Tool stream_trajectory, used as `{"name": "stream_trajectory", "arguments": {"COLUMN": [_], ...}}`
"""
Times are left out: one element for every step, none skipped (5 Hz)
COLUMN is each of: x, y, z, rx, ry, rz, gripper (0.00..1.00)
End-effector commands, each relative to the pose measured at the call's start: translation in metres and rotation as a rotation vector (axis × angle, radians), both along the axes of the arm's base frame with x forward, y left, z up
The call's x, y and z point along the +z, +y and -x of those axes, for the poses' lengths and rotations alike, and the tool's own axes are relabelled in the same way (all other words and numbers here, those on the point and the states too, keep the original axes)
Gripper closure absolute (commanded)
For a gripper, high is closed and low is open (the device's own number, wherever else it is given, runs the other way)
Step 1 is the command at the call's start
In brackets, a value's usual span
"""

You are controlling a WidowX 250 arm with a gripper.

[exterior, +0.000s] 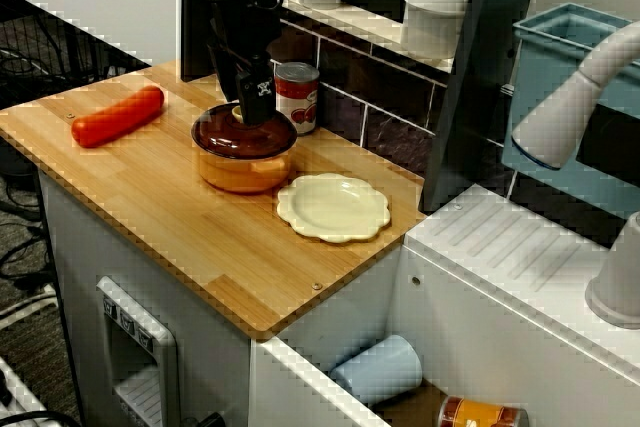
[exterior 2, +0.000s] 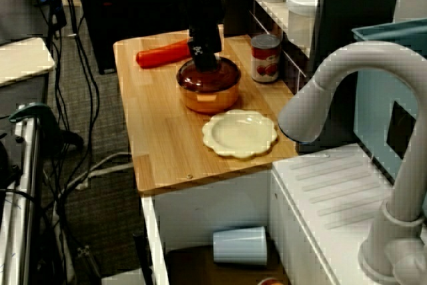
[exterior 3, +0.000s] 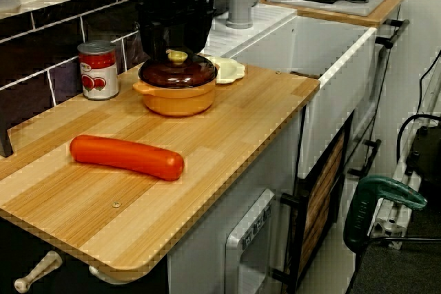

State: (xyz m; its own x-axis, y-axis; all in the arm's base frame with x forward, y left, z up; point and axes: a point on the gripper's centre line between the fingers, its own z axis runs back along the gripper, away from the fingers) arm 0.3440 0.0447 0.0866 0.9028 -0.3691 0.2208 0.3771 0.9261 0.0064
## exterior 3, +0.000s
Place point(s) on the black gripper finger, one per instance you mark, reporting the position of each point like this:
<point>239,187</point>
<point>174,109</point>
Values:
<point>189,37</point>
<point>155,42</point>

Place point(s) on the brown lid yellow knob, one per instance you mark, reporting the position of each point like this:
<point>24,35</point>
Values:
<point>177,73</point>

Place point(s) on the orange toy pot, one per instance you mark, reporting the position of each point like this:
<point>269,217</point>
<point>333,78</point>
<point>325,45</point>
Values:
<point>179,101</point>

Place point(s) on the red toy sausage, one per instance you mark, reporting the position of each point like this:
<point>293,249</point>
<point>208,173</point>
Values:
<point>127,156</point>

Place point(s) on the cream flower-shaped plate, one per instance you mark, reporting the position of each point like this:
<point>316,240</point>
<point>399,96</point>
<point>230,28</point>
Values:
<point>227,70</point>

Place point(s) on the red white tomato can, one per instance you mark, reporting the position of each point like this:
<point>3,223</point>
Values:
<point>100,73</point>

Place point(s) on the white toy sink unit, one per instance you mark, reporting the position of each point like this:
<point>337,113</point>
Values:
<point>310,49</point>

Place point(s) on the grey stove plate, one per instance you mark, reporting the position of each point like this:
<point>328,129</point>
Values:
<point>375,5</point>

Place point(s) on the white kitchen cabinet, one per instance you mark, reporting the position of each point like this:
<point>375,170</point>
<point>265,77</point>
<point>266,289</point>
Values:
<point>206,239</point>

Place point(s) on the white dishwasher door panel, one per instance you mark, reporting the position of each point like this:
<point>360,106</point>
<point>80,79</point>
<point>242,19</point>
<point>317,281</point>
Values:
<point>248,249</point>

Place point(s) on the green power drill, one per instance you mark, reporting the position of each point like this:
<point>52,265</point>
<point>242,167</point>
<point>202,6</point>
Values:
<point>365,211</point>

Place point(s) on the dark green equipment box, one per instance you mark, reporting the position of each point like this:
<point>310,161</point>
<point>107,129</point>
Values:
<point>423,149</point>

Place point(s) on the wooden crate black frame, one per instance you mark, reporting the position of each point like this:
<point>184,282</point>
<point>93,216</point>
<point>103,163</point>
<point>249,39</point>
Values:
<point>320,184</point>

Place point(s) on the aluminium frame rail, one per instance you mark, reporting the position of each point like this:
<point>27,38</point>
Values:
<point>389,223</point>

